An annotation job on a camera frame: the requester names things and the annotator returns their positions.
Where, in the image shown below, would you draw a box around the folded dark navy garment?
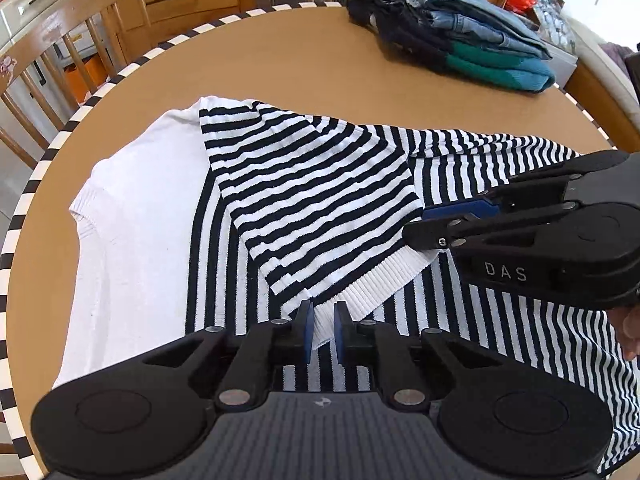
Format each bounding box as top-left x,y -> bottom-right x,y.
374,0 -> 453,72

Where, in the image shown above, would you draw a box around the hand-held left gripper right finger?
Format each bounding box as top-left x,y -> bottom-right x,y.
334,301 -> 501,411

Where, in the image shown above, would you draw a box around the wooden sideboard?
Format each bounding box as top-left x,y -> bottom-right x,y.
115,0 -> 506,61

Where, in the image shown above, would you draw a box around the folded green and blue sweater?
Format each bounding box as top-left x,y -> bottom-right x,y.
444,41 -> 557,94

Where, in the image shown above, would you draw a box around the person's right hand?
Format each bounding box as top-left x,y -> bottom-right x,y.
606,304 -> 640,362

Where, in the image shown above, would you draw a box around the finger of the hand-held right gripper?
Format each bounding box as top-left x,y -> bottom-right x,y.
422,151 -> 629,222
403,202 -> 577,255

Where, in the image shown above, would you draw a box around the white storage box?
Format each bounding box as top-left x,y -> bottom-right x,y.
540,35 -> 582,92

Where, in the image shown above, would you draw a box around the folded light blue jeans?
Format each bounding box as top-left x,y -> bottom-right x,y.
385,0 -> 552,58

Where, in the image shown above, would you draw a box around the white cabinet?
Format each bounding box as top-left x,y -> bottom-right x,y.
0,0 -> 76,53

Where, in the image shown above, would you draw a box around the orange box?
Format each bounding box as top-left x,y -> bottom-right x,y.
67,54 -> 110,107

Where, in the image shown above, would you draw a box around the folded black garment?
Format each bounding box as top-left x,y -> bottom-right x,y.
346,0 -> 382,27

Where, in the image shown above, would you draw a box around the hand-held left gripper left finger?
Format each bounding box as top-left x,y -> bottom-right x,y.
142,300 -> 317,411

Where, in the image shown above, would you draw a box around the striped black and white sweater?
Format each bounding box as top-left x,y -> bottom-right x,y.
52,95 -> 640,477

